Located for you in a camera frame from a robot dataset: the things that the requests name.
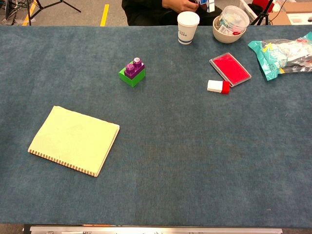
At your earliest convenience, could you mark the yellow spiral notebook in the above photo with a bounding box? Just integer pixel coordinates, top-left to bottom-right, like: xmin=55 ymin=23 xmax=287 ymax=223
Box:
xmin=27 ymin=105 xmax=120 ymax=178

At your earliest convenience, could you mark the green building block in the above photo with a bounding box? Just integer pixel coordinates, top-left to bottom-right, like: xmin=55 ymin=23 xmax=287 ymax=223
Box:
xmin=118 ymin=61 xmax=146 ymax=88

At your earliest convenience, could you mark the purple two-stud plastic toy brick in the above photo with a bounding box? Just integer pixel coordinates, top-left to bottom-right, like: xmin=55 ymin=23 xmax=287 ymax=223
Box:
xmin=123 ymin=57 xmax=145 ymax=79

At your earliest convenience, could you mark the person's bare hand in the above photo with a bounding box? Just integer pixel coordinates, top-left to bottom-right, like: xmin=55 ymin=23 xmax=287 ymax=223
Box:
xmin=162 ymin=0 xmax=199 ymax=13

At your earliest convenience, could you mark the blue felt table cloth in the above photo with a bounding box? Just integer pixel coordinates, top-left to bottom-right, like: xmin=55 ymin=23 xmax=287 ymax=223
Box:
xmin=0 ymin=25 xmax=312 ymax=229

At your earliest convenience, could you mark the white and red eraser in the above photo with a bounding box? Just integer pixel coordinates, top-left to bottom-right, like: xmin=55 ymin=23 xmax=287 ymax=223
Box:
xmin=207 ymin=79 xmax=231 ymax=95

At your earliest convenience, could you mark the red ink pad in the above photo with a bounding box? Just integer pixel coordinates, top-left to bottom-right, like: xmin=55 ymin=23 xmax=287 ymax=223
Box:
xmin=209 ymin=52 xmax=252 ymax=88

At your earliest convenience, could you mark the white paper cup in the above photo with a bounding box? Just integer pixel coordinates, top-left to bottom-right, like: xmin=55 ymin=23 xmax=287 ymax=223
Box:
xmin=177 ymin=11 xmax=200 ymax=45

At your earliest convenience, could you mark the person in black clothing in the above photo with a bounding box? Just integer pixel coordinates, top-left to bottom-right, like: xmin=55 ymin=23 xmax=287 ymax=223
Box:
xmin=121 ymin=0 xmax=224 ymax=26

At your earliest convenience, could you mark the beige bowl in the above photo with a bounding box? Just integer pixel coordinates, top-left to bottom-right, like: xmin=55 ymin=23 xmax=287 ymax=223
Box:
xmin=212 ymin=16 xmax=247 ymax=44

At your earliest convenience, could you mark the blue white puzzle toy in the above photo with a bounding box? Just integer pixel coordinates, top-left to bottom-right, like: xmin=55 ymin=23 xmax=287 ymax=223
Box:
xmin=195 ymin=0 xmax=215 ymax=13

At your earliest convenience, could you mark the clear plastic container with lid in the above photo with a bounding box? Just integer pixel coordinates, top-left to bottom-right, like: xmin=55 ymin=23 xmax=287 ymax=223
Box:
xmin=218 ymin=5 xmax=251 ymax=36

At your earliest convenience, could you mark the teal plastic snack bag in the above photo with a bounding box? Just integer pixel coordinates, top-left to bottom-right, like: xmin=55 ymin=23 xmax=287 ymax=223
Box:
xmin=247 ymin=32 xmax=312 ymax=81

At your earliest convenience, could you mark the white plastic basket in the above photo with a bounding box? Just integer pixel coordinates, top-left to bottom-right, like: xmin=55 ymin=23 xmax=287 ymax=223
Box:
xmin=237 ymin=0 xmax=259 ymax=25

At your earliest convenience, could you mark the black tripod beside boxes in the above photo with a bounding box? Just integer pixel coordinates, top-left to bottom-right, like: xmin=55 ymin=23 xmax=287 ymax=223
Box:
xmin=250 ymin=0 xmax=275 ymax=26

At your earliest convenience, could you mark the red box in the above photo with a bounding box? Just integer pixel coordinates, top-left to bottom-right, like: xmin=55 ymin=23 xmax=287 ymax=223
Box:
xmin=252 ymin=0 xmax=275 ymax=13

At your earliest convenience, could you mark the brown cardboard box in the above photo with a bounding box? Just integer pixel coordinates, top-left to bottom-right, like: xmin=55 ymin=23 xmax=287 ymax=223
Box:
xmin=268 ymin=11 xmax=292 ymax=26

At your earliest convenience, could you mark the black tripod with thin legs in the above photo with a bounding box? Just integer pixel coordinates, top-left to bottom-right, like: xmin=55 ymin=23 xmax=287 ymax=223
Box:
xmin=25 ymin=0 xmax=82 ymax=26

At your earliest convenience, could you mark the aluminium profile rail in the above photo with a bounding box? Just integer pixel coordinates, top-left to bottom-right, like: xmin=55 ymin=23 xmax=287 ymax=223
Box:
xmin=29 ymin=225 xmax=283 ymax=234

